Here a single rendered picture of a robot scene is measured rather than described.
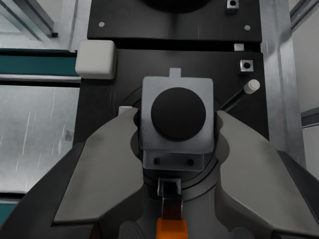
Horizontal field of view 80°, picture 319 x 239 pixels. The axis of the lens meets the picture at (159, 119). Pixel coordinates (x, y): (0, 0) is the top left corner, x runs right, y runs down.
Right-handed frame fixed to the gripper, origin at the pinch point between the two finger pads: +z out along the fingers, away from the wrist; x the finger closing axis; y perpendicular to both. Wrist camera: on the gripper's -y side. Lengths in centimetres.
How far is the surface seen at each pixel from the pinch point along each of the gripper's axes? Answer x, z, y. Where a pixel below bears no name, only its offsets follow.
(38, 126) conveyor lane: -20.3, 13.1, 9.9
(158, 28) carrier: -2.1, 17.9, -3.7
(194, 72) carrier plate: 2.8, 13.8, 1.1
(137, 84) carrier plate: -4.4, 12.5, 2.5
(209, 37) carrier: 4.8, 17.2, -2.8
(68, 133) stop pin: -12.8, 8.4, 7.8
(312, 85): 26.4, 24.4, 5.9
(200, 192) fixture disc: 3.2, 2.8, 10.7
